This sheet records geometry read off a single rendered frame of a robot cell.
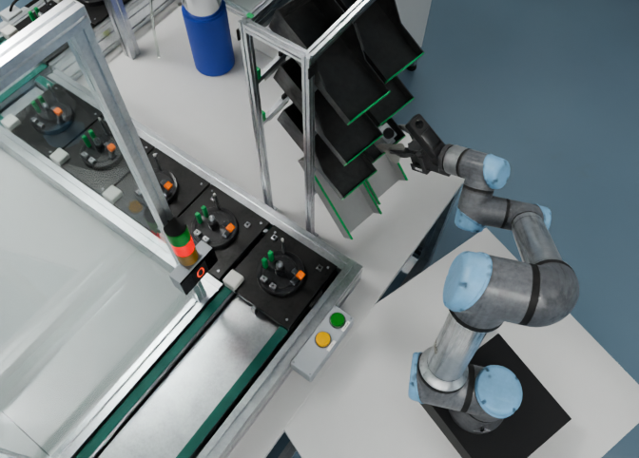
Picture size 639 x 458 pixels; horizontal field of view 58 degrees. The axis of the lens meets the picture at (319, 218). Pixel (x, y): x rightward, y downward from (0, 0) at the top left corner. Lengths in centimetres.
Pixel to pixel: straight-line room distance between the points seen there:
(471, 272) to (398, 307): 75
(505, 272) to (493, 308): 7
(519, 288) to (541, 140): 237
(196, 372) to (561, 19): 323
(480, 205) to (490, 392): 44
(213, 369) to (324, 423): 34
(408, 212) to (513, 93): 177
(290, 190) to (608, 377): 113
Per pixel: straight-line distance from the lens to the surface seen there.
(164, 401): 169
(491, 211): 145
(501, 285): 108
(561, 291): 112
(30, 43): 86
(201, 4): 210
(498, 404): 145
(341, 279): 171
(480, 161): 143
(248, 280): 171
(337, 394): 171
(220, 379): 168
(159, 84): 234
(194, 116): 221
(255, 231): 178
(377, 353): 175
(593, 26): 417
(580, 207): 324
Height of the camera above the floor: 253
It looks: 60 degrees down
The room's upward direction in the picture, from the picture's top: 1 degrees clockwise
